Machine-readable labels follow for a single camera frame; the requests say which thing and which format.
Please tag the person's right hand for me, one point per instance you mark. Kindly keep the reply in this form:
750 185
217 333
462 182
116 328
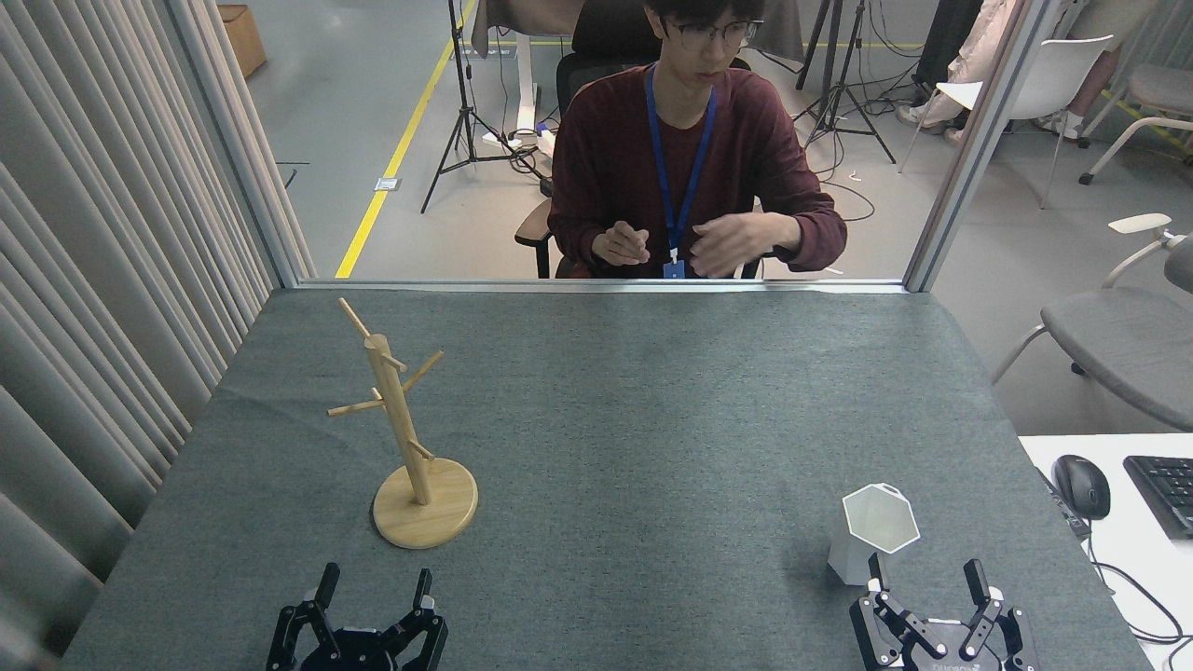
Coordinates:
620 245

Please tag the black computer mouse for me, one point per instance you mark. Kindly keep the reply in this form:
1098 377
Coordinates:
1083 486

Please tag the white hexagonal cup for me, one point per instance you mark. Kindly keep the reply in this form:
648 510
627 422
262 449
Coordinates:
881 517

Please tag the white standing desk leg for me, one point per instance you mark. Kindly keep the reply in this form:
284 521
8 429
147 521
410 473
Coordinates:
525 84

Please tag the person's left hand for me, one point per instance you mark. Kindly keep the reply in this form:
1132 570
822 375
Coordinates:
732 247

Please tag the black tripod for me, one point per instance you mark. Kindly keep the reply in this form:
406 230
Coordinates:
461 112
839 93

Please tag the grey chair with white legs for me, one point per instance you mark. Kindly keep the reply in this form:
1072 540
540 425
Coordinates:
1160 89

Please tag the white plastic chair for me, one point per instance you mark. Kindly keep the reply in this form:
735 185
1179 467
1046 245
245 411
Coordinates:
1053 79

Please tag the grey padded chair with armrest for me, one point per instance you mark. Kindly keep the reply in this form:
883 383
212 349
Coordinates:
1128 345

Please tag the black office chair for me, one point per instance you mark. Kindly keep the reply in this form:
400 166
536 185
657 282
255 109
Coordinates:
596 37

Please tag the white desk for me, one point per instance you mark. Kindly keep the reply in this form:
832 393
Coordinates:
1137 578

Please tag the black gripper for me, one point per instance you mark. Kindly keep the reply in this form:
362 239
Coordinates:
951 648
359 652

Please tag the wooden cup storage rack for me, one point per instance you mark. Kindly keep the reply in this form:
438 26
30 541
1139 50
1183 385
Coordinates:
424 508

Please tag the silver table edge rail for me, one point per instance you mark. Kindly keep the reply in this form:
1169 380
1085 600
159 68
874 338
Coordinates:
596 285

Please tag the person in background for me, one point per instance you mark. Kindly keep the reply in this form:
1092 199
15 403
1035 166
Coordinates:
979 56

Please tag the black glasses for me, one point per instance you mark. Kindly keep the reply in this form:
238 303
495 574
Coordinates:
713 34

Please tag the white power strip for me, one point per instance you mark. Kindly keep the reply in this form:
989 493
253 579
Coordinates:
522 142

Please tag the grey felt table mat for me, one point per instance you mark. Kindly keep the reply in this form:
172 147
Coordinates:
652 419

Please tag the grey pleated curtain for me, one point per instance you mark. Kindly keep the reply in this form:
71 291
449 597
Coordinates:
84 280

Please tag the black keyboard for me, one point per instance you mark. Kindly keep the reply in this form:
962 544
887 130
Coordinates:
1165 489

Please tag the cardboard box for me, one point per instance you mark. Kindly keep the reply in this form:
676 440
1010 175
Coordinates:
244 37

